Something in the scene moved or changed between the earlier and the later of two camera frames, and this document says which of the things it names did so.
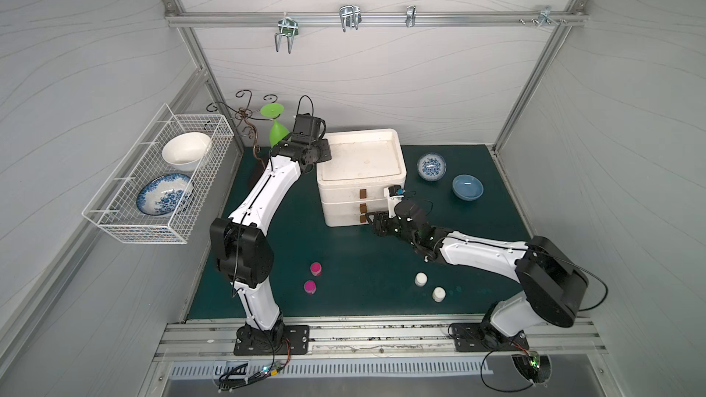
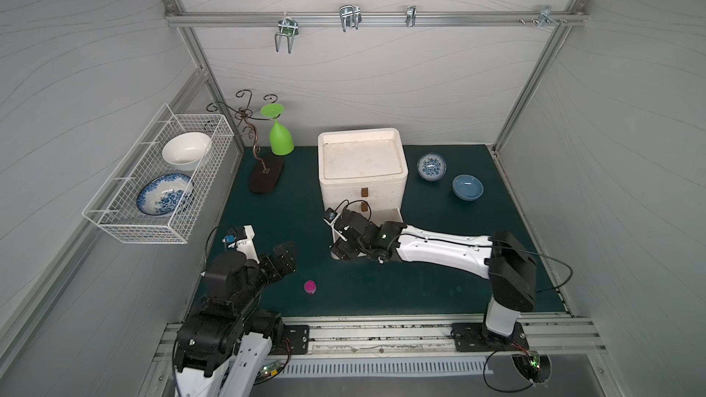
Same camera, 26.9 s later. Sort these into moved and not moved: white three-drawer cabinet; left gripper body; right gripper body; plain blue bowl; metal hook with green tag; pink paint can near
Moved: right gripper body; left gripper body
Not moved: plain blue bowl; metal hook with green tag; pink paint can near; white three-drawer cabinet
